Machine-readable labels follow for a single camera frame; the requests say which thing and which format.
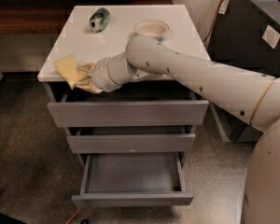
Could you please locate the green soda can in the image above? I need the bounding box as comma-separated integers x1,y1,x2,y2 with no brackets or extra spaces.
89,7,110,32

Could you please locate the grey drawer cabinet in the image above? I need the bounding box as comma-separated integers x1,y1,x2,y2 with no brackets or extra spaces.
36,4,218,173

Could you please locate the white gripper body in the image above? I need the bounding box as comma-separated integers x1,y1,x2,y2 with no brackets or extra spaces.
91,58,120,92

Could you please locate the grey drawer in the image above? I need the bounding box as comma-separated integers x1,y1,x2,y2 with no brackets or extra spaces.
48,93,209,128
66,126,195,154
72,153,193,208

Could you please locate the grey middle drawer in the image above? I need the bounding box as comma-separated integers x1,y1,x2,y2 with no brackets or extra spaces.
66,126,195,154

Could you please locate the yellow sponge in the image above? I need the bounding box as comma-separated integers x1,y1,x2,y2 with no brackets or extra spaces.
54,55,87,89

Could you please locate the grey bottom drawer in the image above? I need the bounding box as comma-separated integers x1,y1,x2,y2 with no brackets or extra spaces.
72,153,193,208

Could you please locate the white paper bowl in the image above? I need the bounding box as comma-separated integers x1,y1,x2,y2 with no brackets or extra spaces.
134,21,169,40

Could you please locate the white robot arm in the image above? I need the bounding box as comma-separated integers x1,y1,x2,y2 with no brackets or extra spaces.
78,35,280,224

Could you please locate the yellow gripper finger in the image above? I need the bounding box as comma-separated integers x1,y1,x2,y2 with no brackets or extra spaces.
76,78,103,93
77,63,94,73

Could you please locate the grey top drawer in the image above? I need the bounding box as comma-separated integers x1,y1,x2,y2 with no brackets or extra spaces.
48,93,209,128

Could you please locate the dark grey counter cabinet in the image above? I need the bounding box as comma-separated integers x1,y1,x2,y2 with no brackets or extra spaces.
207,0,280,143

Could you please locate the white paper label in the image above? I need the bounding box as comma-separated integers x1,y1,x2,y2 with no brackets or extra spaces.
262,25,280,49

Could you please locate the white cable tag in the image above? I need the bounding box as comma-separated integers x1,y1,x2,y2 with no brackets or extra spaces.
218,0,230,15

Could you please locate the brown wooden bench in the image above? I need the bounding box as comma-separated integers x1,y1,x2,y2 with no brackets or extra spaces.
0,0,173,35

